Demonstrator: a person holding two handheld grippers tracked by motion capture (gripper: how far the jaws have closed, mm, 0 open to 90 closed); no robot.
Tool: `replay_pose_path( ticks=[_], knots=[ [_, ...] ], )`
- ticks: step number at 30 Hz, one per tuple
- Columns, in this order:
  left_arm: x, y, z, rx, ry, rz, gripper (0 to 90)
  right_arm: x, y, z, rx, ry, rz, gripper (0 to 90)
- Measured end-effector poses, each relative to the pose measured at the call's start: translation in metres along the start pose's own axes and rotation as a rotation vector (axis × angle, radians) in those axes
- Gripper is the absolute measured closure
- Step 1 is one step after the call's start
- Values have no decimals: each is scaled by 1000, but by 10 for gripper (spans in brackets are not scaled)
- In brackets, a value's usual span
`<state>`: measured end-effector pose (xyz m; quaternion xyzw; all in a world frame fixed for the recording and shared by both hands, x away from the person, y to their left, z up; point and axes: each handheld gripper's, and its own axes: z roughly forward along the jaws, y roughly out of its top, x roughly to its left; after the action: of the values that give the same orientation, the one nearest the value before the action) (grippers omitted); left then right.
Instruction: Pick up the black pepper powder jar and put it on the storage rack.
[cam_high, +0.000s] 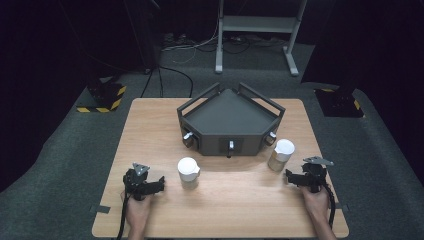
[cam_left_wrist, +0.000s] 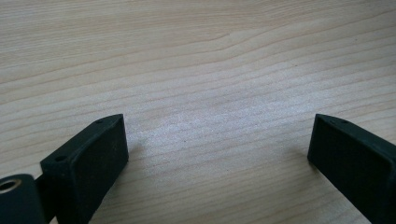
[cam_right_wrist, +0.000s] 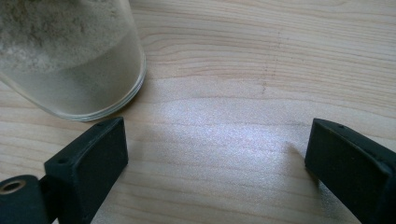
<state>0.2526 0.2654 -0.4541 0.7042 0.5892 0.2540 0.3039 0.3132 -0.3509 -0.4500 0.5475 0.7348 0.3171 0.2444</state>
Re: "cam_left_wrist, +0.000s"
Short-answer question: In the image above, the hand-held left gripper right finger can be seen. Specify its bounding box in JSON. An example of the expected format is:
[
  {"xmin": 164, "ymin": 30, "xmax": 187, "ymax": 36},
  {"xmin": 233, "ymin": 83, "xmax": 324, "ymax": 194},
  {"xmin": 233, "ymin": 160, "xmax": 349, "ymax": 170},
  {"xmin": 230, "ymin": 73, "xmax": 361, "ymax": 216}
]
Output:
[{"xmin": 307, "ymin": 113, "xmax": 396, "ymax": 224}]

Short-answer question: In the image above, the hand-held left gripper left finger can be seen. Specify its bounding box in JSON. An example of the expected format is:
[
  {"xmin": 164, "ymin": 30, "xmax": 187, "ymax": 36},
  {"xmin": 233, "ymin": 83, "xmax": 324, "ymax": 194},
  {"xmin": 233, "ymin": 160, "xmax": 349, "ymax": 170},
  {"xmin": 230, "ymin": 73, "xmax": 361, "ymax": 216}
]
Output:
[{"xmin": 40, "ymin": 113, "xmax": 130, "ymax": 224}]

